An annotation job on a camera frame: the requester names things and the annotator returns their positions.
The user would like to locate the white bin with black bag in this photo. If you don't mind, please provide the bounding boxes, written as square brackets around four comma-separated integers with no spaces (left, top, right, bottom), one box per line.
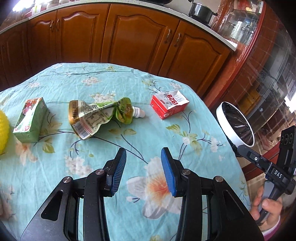
[216,101,255,157]

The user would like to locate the green juice carton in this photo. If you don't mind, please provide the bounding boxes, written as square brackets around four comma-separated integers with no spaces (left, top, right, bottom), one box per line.
[13,97,48,143]

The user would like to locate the steel pot with lid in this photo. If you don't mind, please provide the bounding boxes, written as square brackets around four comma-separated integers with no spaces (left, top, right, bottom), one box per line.
[189,0,218,24]

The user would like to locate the person's right hand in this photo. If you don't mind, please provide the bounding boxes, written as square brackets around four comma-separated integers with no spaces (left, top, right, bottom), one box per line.
[250,185,282,231]

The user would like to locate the red and white carton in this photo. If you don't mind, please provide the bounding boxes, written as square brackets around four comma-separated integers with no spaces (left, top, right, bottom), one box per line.
[151,90,190,120]

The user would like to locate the yellow foam fruit net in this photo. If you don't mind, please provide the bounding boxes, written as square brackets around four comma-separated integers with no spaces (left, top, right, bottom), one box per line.
[0,110,10,154]

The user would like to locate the wooden lower cabinets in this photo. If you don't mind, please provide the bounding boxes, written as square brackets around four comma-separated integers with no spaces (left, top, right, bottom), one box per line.
[1,4,233,96]

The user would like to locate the green spout pouch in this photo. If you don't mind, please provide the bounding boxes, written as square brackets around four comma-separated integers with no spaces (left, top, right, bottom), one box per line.
[68,97,145,140]

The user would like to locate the white countertop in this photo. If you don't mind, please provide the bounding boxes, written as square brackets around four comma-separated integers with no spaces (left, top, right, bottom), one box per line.
[1,1,238,52]

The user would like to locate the glass display cabinet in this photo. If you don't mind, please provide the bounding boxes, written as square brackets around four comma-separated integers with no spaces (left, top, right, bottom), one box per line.
[204,1,295,160]

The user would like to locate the teal floral tablecloth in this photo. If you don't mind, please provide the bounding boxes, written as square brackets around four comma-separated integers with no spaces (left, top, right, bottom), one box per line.
[1,63,250,240]

